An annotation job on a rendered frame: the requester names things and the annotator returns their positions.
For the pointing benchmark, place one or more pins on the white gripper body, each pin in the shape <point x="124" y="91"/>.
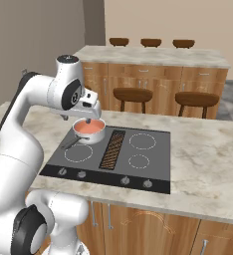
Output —
<point x="85" y="112"/>

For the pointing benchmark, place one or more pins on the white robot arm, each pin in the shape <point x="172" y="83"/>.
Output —
<point x="19" y="146"/>

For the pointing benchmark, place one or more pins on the red marinara sauce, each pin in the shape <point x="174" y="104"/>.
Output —
<point x="88" y="127"/>

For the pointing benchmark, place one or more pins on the brown round bar stool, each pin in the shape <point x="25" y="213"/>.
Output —
<point x="151" y="42"/>
<point x="118" y="41"/>
<point x="132" y="94"/>
<point x="196" y="98"/>
<point x="183" y="43"/>

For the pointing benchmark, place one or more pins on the round grey hob knob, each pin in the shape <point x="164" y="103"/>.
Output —
<point x="81" y="174"/>
<point x="147" y="183"/>
<point x="124" y="180"/>
<point x="62" y="171"/>

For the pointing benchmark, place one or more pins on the grey black hob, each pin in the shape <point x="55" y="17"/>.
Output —
<point x="135" y="159"/>

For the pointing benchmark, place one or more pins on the wooden island cupboard run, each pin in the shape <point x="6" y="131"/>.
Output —
<point x="161" y="83"/>

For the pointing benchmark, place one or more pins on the narrow wooden cupboard door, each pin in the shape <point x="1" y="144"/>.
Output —
<point x="85" y="232"/>

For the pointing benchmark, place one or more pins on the wide wooden cupboard door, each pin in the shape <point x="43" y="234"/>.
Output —
<point x="145" y="232"/>

